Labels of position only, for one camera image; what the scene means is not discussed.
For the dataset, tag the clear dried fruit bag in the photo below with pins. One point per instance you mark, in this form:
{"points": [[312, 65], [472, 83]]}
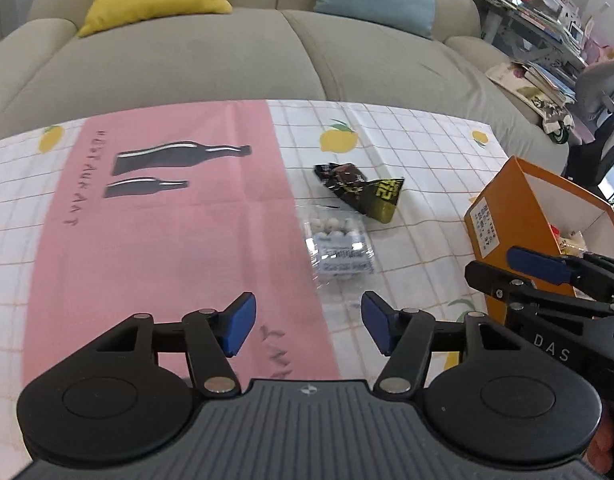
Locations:
{"points": [[569, 240]]}

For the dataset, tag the clear packet of white balls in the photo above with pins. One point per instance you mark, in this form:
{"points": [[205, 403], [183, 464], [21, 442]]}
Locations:
{"points": [[337, 255]]}

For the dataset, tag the black gold snack packet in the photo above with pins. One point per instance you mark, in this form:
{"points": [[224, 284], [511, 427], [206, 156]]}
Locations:
{"points": [[382, 200]]}

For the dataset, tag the floral tote bag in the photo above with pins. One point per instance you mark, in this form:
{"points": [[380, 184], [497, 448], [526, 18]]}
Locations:
{"points": [[532, 90]]}

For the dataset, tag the cluttered white desk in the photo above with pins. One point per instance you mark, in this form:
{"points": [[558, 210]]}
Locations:
{"points": [[532, 20]]}

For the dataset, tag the grey office chair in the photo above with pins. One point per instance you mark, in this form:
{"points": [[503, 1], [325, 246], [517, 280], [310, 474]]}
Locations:
{"points": [[597, 100]]}

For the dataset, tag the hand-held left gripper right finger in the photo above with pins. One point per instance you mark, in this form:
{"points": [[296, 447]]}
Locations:
{"points": [[379, 322]]}

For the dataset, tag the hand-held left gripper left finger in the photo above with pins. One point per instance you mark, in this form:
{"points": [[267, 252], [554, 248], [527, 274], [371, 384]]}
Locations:
{"points": [[239, 322]]}

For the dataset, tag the beige sofa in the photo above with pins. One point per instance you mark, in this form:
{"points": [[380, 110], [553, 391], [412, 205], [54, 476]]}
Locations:
{"points": [[187, 60]]}

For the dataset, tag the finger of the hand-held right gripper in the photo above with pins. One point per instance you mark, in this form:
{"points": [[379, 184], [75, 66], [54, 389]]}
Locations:
{"points": [[497, 282], [537, 262]]}

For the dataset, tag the pink and white printed tablecloth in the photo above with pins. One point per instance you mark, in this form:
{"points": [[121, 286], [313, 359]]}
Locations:
{"points": [[137, 260]]}

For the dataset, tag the orange cardboard box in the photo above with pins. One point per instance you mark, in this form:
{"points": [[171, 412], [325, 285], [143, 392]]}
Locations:
{"points": [[512, 220]]}

